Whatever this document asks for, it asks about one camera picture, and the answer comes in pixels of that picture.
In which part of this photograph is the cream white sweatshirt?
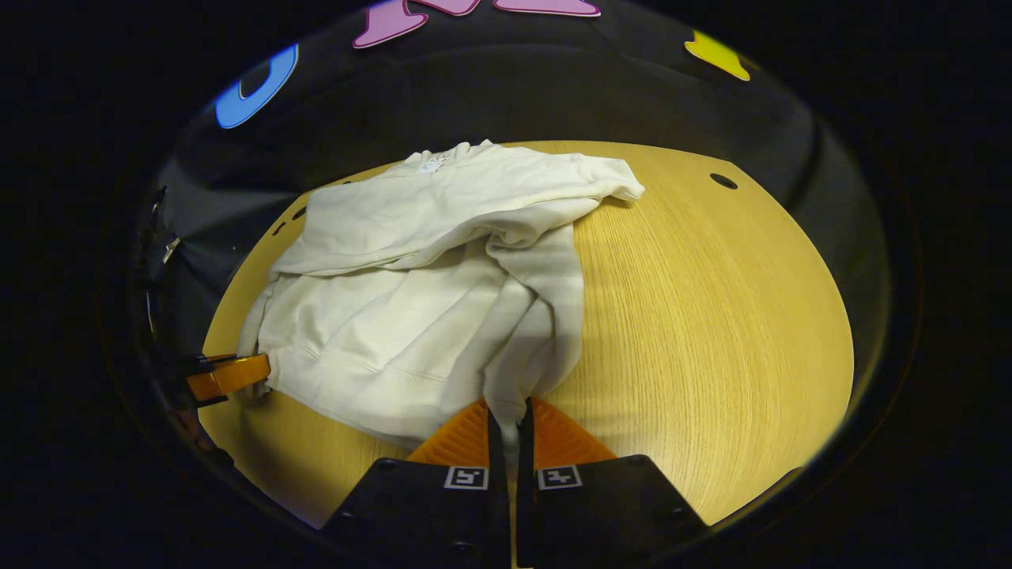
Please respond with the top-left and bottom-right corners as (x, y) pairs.
(236, 140), (646, 483)

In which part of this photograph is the black backdrop cloth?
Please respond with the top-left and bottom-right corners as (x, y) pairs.
(134, 0), (894, 372)

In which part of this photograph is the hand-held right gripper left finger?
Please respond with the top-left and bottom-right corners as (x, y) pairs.
(323, 398), (512, 569)

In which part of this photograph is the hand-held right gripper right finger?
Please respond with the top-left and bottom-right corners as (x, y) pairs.
(517, 397), (709, 569)

